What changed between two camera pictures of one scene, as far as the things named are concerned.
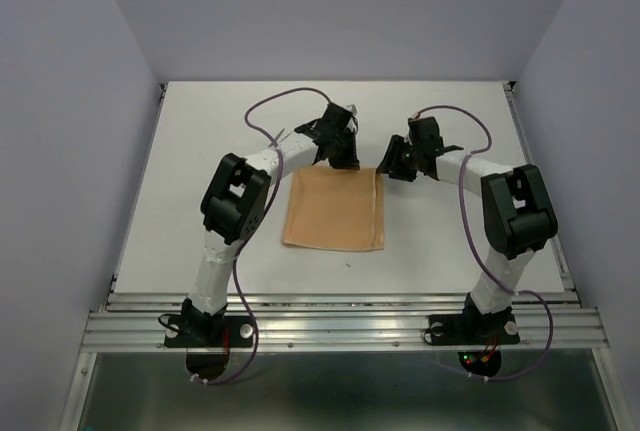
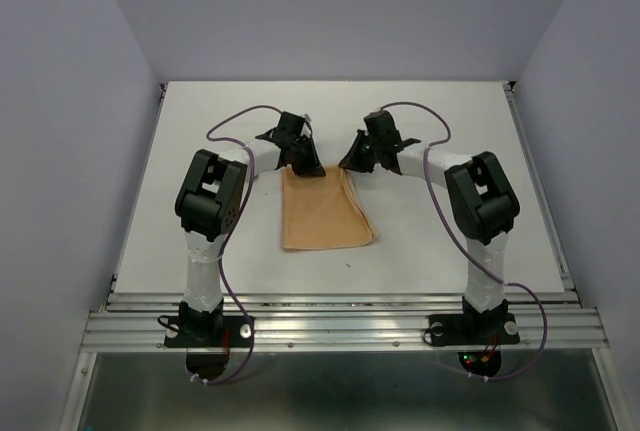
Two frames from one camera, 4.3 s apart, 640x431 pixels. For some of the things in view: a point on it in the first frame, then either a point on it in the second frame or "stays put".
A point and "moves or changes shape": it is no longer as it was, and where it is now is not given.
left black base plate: [209, 332] stays put
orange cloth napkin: [335, 209] moves or changes shape
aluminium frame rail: [548, 322] stays put
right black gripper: [390, 160] to [350, 160]
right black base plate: [491, 329] stays put
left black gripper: [350, 161] to [313, 167]
